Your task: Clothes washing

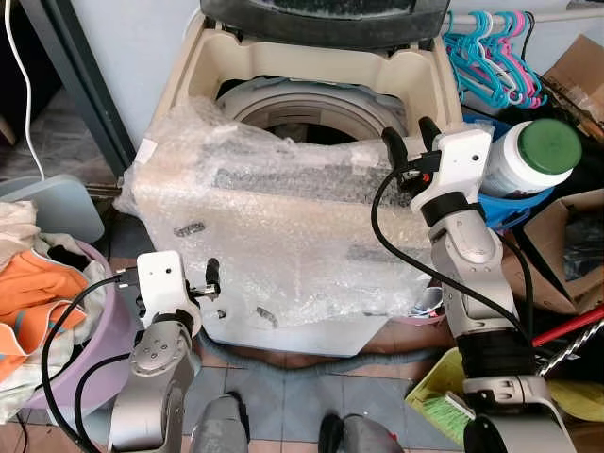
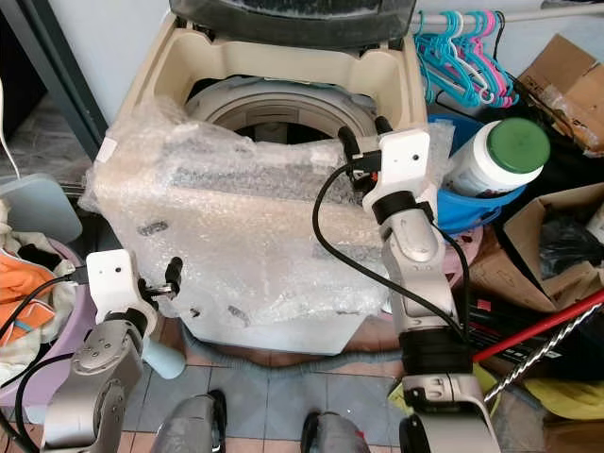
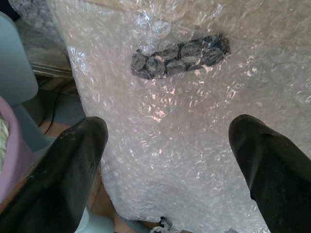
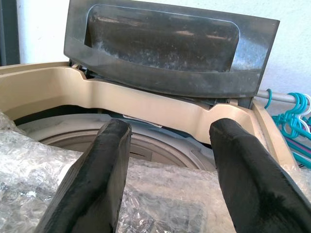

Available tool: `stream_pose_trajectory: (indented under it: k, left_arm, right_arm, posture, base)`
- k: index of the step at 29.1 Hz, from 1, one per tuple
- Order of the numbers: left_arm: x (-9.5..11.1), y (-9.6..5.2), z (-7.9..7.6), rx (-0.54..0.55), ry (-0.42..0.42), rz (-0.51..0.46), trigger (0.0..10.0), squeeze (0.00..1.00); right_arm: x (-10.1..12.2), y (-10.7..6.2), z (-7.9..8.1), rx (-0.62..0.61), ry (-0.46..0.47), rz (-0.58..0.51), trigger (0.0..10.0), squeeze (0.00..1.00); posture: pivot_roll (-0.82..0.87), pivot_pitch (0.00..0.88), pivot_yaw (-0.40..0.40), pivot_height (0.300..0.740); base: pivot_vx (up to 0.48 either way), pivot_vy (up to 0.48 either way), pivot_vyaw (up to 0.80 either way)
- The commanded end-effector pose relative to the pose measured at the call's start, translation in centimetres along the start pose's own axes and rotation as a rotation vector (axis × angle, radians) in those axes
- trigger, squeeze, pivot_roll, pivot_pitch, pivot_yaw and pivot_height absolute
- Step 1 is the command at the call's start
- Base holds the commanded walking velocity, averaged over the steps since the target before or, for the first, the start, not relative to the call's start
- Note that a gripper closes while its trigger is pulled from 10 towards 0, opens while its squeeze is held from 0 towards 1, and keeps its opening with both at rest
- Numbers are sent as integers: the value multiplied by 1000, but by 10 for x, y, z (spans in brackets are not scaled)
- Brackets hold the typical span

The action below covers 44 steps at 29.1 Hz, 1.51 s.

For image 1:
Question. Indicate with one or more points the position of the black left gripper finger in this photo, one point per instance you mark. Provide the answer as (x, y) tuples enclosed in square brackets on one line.
[(213, 271)]

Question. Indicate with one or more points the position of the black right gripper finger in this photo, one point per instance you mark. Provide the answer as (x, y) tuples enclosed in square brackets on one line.
[(429, 134), (396, 146)]

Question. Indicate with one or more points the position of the grey robot leg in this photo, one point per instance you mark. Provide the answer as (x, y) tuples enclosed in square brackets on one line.
[(368, 436), (219, 429)]

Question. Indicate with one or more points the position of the dark metal door frame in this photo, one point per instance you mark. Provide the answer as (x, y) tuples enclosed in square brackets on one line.
[(85, 90)]

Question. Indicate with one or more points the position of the flattened brown cardboard box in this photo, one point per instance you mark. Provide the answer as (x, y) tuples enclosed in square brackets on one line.
[(578, 80)]

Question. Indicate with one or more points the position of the pale blue plastic stool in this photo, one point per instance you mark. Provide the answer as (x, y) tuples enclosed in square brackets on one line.
[(57, 203)]

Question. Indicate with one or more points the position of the black plastic bag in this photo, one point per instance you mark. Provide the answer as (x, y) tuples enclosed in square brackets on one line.
[(583, 245)]

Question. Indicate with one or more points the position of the open brown cardboard box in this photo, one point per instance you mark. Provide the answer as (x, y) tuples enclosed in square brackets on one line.
[(547, 255)]

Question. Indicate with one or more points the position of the orange garment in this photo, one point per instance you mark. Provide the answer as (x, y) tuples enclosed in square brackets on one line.
[(38, 297)]

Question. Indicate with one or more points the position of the purple plastic laundry basket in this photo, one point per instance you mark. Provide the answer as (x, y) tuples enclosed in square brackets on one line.
[(104, 359)]

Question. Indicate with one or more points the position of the beige top-load washing machine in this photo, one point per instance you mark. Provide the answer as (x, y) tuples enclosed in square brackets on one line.
[(311, 66)]

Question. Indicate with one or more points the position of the grey floor mat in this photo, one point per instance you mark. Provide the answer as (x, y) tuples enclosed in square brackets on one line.
[(311, 363)]

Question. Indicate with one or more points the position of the yellow plastic item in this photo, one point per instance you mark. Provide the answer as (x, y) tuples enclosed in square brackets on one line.
[(580, 396)]

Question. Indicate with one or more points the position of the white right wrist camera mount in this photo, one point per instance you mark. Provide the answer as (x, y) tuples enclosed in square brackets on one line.
[(458, 160)]

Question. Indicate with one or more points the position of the green dustpan with brush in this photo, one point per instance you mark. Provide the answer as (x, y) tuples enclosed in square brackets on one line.
[(444, 401)]

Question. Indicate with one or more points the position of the grey right robot leg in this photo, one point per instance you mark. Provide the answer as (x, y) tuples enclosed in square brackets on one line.
[(368, 436)]

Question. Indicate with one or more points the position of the clear bubble wrap sheet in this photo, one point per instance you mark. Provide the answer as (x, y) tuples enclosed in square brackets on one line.
[(274, 226)]

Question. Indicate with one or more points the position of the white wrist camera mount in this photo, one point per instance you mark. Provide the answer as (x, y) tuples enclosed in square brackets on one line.
[(458, 160), (165, 278)]

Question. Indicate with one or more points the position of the blue and pink hangers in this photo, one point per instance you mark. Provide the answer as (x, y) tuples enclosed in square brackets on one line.
[(481, 61)]

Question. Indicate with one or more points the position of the white bottle with green lid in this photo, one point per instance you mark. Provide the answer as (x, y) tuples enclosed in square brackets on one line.
[(528, 156)]

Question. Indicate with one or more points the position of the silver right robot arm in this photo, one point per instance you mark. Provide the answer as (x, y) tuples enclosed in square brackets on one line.
[(477, 283)]

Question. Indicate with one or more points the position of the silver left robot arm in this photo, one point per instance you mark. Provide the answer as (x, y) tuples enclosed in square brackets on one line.
[(156, 377)]

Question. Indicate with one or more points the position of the dark washing machine lid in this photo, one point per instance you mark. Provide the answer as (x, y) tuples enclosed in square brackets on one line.
[(321, 21)]

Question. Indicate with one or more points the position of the grey metal clothes rod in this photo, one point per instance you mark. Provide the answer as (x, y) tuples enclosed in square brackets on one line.
[(566, 15)]

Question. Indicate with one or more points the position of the grey left robot leg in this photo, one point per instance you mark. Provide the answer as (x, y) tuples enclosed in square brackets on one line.
[(219, 429)]

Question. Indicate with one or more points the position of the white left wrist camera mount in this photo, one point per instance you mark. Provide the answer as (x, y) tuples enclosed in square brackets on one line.
[(165, 278)]

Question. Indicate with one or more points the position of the blue plastic basket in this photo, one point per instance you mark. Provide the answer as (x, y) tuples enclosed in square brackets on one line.
[(505, 209)]

